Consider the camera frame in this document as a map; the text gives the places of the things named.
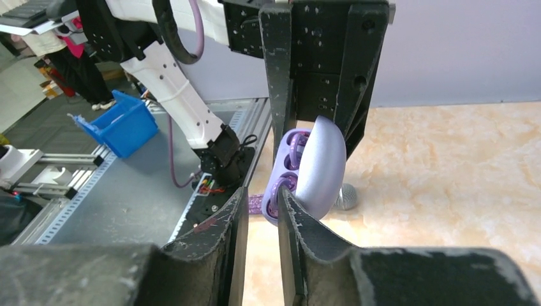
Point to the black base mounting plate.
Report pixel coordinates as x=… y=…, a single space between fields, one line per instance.
x=207 y=197

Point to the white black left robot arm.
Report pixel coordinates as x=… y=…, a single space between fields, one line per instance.
x=142 y=36

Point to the blue plastic bin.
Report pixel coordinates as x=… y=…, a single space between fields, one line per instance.
x=123 y=128

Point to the aluminium frame rails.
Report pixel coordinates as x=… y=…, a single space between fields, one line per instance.
x=40 y=191

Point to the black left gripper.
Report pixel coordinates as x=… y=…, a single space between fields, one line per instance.
x=321 y=58

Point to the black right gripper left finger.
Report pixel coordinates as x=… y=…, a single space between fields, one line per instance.
x=204 y=266

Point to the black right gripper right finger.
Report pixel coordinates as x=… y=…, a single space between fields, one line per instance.
x=319 y=267

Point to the purple glitter microphone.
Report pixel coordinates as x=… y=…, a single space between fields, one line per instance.
x=347 y=200

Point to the silver blue earbud charging case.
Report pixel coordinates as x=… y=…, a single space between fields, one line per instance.
x=321 y=171

